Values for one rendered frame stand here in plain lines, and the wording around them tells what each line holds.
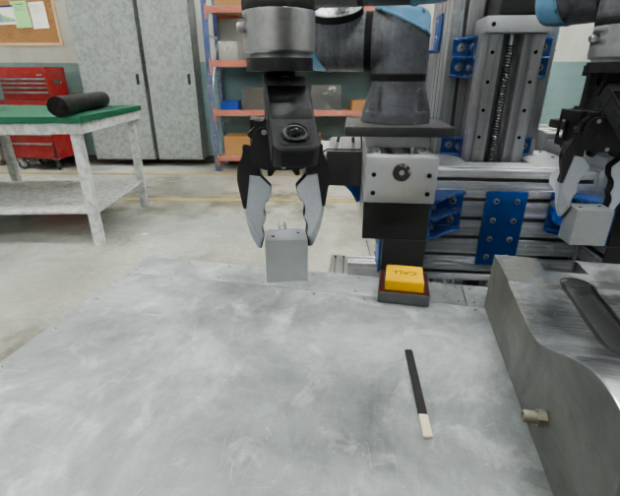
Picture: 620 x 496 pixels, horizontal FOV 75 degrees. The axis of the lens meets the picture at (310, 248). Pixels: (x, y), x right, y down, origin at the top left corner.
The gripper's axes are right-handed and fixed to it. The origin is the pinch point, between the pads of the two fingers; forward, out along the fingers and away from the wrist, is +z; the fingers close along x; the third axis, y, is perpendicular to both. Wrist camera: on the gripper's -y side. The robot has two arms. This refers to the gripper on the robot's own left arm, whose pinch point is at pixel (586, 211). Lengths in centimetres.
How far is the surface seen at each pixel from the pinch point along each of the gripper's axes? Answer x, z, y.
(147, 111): 305, 25, 462
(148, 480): 51, 15, -38
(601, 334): 7.2, 7.0, -21.9
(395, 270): 26.9, 11.3, 0.1
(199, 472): 47, 15, -37
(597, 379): 16.1, 1.8, -36.0
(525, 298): 13.2, 6.3, -16.2
